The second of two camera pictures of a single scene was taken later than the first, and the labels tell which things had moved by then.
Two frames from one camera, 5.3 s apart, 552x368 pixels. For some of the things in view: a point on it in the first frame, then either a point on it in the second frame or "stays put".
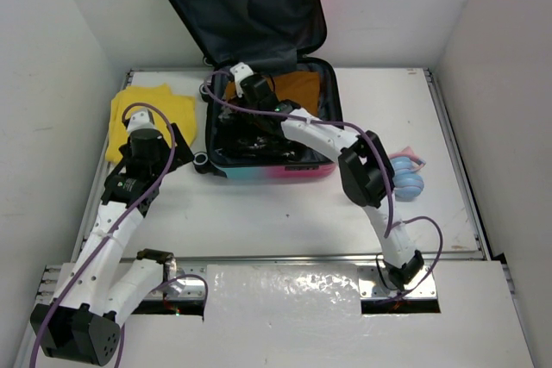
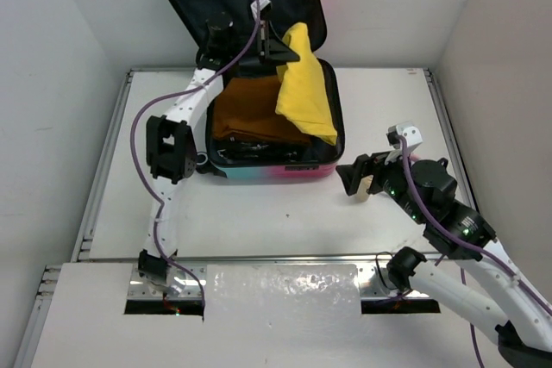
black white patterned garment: (253, 135) stays put
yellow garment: (132, 109) → (304, 97)
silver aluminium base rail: (191, 274) stays put
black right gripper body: (250, 116) → (387, 177)
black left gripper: (182, 155) → (272, 52)
